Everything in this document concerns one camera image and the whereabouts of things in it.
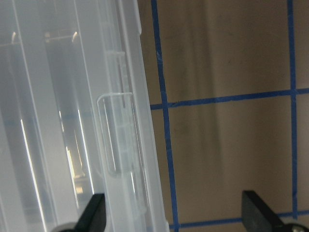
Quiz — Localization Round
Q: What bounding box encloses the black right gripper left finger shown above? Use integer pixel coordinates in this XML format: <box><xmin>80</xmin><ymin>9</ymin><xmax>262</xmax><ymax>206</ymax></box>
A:
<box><xmin>54</xmin><ymin>193</ymin><xmax>107</xmax><ymax>232</ymax></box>

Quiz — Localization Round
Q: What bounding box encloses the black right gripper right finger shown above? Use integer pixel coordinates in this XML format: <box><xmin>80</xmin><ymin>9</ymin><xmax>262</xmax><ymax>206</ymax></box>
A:
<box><xmin>241</xmin><ymin>190</ymin><xmax>309</xmax><ymax>232</ymax></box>

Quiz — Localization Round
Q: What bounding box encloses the clear plastic box lid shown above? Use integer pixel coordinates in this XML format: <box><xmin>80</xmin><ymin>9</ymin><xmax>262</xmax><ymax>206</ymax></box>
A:
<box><xmin>0</xmin><ymin>0</ymin><xmax>169</xmax><ymax>232</ymax></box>

